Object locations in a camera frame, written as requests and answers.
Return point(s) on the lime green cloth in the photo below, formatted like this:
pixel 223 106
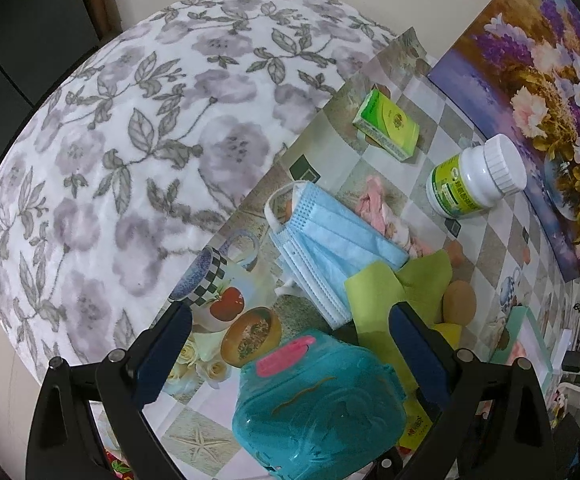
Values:
pixel 369 295

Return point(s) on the white green-labelled pill bottle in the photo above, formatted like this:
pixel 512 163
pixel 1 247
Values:
pixel 464 180

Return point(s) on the green carton box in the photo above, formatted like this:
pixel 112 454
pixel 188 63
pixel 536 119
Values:
pixel 387 122

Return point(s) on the pink fabric scrunchie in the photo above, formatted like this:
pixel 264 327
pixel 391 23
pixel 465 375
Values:
pixel 377 205

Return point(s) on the yellow sponge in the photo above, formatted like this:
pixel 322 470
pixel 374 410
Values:
pixel 447 332

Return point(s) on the printed checkered tablecloth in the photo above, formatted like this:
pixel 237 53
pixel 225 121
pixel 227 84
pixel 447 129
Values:
pixel 434 125

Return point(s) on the teal plastic box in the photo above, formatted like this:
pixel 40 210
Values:
pixel 310 410

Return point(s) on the grey floral blanket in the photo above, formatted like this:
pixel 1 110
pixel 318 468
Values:
pixel 145 135

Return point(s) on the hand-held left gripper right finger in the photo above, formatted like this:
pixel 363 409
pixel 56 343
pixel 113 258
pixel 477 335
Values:
pixel 414 345

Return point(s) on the flower painting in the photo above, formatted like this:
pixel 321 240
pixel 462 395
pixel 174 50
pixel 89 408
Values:
pixel 544 85

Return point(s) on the red floral cloth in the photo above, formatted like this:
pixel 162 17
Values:
pixel 119 467

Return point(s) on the dark wooden door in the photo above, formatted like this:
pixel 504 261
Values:
pixel 30 35

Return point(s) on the blue face mask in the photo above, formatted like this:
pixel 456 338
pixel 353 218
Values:
pixel 330 240

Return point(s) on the tan egg-shaped object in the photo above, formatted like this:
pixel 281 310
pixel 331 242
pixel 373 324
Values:
pixel 460 300

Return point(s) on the mint green tray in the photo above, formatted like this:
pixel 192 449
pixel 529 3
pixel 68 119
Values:
pixel 519 330

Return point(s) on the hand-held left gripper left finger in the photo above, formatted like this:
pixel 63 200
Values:
pixel 165 350

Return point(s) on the yellow red packet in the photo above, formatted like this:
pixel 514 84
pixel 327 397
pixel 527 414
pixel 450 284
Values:
pixel 417 427

